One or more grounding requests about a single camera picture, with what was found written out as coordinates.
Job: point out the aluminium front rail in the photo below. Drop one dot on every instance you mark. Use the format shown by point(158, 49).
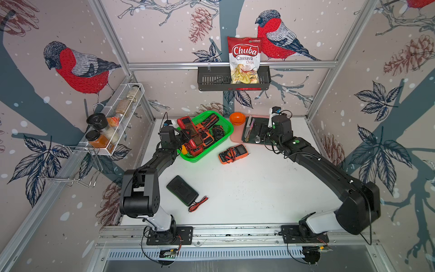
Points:
point(222, 235)

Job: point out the white wire wall shelf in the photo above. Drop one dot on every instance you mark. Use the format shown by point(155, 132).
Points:
point(118, 115)

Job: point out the black lid jar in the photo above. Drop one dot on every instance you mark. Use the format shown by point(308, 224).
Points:
point(98, 121)

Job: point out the white handled knife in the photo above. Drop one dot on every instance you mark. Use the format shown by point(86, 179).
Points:
point(247, 126)

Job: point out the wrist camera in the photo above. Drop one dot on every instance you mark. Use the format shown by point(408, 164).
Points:
point(168, 123)
point(274, 111)

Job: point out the orange plastic bowl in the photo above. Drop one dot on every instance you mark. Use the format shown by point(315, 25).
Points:
point(237, 118)

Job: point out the white handled spoon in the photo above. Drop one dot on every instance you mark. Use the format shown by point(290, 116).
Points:
point(257, 131)

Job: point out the small black multimeter with leads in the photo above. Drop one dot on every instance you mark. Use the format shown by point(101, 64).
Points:
point(210, 121)

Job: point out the dark green cloth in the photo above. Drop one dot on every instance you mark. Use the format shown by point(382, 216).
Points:
point(264, 135)

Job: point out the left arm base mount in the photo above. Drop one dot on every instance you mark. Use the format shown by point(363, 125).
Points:
point(176, 235)

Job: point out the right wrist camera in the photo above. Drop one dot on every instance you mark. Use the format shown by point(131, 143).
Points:
point(274, 111)

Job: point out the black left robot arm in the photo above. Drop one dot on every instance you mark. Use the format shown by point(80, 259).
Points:
point(140, 191)

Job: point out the red black test leads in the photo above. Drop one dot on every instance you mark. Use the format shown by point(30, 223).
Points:
point(196, 205)

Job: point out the orange spice jar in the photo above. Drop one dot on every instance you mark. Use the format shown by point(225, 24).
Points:
point(96, 139)

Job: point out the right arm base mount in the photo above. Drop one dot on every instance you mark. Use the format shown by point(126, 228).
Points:
point(301, 234)

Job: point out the small black multimeter front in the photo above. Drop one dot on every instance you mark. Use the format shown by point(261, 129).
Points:
point(218, 132)

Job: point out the red black multimeter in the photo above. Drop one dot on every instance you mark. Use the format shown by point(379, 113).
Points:
point(194, 149)

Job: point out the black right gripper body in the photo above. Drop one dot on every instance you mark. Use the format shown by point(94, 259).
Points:
point(275, 137)

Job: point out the black wall basket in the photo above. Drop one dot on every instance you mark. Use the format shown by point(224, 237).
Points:
point(218, 78)

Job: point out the multicolour handled knife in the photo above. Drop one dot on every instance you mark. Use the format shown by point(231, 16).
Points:
point(251, 127)

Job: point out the black green multimeter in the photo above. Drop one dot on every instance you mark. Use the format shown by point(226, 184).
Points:
point(182, 190)

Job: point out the large red multimeter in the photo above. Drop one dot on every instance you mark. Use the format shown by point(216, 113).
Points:
point(186, 124)

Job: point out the red cassava chips bag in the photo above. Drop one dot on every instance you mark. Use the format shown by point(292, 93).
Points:
point(244, 59)

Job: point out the green plastic basket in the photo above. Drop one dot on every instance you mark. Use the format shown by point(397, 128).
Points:
point(227, 126)

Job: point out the yellow multimeter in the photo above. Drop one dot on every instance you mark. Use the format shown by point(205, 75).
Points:
point(184, 150)

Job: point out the orange multimeter face down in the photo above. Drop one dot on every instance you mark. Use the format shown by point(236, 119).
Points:
point(206, 136)

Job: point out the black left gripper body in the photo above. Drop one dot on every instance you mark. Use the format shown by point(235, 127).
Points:
point(177, 141)

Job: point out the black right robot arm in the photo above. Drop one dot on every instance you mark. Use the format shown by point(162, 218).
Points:
point(360, 201)

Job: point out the pink plastic tray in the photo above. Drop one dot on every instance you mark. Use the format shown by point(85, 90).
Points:
point(238, 135)

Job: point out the orange multimeter face up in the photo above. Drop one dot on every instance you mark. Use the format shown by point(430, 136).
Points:
point(233, 154)

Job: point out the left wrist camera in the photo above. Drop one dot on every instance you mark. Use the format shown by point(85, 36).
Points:
point(168, 123)

